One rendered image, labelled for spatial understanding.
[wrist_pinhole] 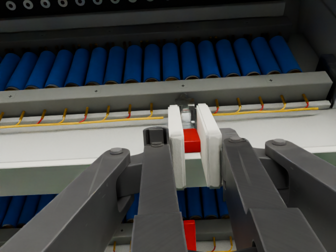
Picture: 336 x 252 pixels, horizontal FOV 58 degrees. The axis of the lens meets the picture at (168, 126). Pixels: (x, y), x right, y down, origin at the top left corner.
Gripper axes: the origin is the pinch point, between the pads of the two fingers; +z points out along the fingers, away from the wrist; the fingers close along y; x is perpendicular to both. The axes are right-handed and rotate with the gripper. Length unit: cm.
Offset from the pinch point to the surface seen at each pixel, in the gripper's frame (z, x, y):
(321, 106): 10.6, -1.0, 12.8
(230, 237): 14.8, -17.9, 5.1
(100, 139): 8.8, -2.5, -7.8
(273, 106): 10.6, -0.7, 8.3
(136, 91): 10.7, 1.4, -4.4
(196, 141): 0.4, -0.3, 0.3
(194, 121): 7.4, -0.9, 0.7
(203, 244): 15.2, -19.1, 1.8
